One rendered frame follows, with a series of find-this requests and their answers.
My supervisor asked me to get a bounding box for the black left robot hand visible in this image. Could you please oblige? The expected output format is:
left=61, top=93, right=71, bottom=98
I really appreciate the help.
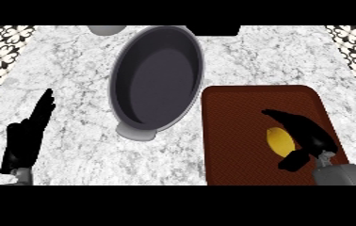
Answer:
left=0, top=88, right=58, bottom=175

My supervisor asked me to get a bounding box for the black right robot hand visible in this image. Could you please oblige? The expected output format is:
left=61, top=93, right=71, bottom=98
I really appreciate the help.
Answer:
left=260, top=108, right=342, bottom=173

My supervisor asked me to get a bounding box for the yellow lemon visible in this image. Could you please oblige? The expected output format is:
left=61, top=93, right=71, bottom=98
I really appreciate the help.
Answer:
left=266, top=126, right=297, bottom=158

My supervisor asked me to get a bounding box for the brown rectangular tray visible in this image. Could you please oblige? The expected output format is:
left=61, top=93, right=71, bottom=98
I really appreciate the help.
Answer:
left=203, top=85, right=351, bottom=186

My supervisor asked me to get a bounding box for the dark grey oval pot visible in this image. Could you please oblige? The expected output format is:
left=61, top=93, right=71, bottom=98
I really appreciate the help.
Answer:
left=107, top=25, right=206, bottom=142

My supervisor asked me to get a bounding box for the grey rounded object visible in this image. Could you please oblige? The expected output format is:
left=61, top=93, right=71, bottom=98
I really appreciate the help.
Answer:
left=86, top=25, right=129, bottom=37

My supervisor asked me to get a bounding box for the black appliance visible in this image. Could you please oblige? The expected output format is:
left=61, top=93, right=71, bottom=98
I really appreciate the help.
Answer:
left=185, top=25, right=243, bottom=38

